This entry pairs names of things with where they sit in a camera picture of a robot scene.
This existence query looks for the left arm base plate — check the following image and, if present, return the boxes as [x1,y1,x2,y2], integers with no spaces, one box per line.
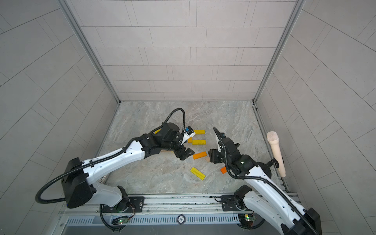
[102,196,145,213]

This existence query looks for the yellow block pair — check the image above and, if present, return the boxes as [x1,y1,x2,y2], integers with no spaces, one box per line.
[194,130,205,135]
[192,140,206,145]

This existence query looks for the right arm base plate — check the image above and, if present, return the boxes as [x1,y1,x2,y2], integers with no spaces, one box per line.
[215,195,251,212]

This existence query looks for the right circuit board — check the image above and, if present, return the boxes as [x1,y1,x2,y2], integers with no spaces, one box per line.
[238,214,257,227]

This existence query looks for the aluminium rail frame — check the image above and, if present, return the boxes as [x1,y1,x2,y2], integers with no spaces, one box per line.
[51,186,300,235]

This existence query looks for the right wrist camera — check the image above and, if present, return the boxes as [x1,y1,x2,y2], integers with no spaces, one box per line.
[213,127,229,152]

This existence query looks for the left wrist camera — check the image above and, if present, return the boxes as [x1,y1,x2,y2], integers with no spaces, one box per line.
[181,126,196,145]

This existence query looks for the left circuit board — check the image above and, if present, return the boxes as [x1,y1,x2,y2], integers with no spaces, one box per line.
[112,216,130,225]

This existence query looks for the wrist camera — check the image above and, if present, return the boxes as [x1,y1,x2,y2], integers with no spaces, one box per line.
[181,126,196,145]
[213,127,229,152]

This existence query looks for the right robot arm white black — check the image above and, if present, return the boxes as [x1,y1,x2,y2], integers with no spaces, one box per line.
[209,131,322,235]

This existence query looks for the beige cylinder post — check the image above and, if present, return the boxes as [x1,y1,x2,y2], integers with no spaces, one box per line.
[267,131,287,177]

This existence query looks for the circuit board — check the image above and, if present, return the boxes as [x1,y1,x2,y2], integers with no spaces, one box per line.
[238,214,257,227]
[112,216,130,225]

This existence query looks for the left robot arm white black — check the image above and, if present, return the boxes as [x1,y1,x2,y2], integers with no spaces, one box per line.
[35,123,195,209]

